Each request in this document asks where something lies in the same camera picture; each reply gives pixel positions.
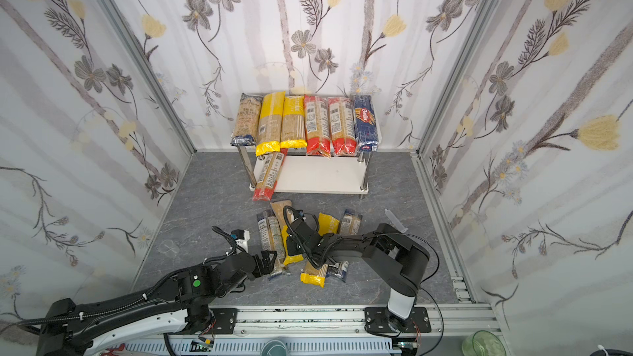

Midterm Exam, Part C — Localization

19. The yellow bottom spaghetti pack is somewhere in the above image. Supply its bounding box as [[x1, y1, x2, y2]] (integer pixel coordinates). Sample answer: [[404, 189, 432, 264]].
[[300, 213, 340, 288]]

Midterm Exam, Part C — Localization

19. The clear blue-end spaghetti pack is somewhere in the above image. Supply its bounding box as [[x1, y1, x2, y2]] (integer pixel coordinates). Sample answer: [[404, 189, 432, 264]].
[[256, 209, 290, 280]]

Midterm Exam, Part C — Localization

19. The yellow whole wheat spaghetti pack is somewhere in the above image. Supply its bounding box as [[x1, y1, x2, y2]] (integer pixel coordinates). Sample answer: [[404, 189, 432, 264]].
[[270, 199, 303, 265]]

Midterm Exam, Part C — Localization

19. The clear spaghetti pack barcode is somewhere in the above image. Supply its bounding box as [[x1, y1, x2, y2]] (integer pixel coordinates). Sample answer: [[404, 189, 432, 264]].
[[326, 209, 363, 283]]

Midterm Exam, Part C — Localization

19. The red banded spaghetti pack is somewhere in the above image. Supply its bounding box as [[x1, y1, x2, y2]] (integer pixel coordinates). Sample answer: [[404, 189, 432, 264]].
[[252, 150, 286, 201]]

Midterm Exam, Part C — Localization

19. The yellow-banded whole wheat pack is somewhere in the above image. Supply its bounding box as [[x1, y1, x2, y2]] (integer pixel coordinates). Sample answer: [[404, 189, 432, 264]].
[[256, 92, 285, 157]]

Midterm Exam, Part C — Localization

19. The red spaghetti pack with label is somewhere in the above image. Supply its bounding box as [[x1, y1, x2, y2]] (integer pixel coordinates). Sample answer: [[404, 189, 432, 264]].
[[304, 96, 331, 158]]

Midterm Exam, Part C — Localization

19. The dark blue clear spaghetti pack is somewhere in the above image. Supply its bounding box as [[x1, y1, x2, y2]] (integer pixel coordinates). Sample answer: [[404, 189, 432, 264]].
[[231, 93, 263, 147]]

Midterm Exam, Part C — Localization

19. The blue Barilla spaghetti pack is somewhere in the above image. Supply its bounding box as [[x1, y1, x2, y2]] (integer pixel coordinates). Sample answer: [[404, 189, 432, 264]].
[[353, 95, 379, 153]]

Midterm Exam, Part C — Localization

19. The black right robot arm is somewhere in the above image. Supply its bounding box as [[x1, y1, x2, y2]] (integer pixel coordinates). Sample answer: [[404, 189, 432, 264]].
[[284, 206, 431, 334]]

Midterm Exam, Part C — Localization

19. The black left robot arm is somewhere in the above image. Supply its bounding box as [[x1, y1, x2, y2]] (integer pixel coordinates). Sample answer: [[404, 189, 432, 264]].
[[13, 251, 277, 355]]

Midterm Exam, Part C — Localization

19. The white two-tier shelf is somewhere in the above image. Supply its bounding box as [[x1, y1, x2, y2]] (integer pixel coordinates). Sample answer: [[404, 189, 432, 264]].
[[234, 92, 376, 195]]

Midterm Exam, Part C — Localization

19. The green glass bowl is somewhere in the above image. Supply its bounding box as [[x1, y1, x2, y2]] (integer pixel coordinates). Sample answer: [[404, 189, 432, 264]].
[[462, 331, 507, 356]]

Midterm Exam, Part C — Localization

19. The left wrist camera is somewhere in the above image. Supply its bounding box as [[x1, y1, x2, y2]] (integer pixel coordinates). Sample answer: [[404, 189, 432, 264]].
[[231, 229, 250, 252]]

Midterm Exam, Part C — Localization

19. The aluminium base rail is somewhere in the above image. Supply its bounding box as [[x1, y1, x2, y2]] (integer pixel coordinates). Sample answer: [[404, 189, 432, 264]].
[[123, 303, 500, 356]]

